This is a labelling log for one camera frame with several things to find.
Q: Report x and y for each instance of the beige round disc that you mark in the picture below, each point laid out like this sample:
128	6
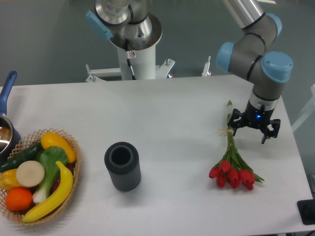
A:
30	173

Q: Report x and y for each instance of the woven wicker basket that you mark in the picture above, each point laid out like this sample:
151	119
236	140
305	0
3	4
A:
25	143

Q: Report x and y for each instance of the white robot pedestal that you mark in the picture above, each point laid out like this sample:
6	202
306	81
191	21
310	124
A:
136	48

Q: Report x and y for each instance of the dark grey ribbed vase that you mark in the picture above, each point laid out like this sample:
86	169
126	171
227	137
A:
122	162

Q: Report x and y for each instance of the yellow bell pepper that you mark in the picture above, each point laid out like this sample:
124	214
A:
8	180

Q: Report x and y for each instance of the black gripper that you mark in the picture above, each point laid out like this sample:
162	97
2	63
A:
257	115

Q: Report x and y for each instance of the yellow banana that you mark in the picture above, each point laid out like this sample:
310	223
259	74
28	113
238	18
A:
56	199

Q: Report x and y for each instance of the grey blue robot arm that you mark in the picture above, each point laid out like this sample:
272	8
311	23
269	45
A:
248	59

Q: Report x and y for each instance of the red vegetable in basket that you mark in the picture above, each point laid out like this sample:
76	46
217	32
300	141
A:
57	182

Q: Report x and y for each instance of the black device at edge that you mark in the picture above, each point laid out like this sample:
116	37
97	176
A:
307	211

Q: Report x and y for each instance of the red tulip bouquet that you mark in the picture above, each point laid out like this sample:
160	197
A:
232	168

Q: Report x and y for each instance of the orange fruit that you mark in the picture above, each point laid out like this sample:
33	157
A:
18	199

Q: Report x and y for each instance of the white table clamp bracket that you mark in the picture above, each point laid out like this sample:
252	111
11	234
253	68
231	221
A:
103	72

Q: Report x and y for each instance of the green cucumber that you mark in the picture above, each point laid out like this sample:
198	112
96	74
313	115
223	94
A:
28	154

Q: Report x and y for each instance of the green bok choy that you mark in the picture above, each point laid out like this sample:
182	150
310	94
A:
48	159

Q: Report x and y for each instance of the blue handled saucepan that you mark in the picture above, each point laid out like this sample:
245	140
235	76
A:
9	136

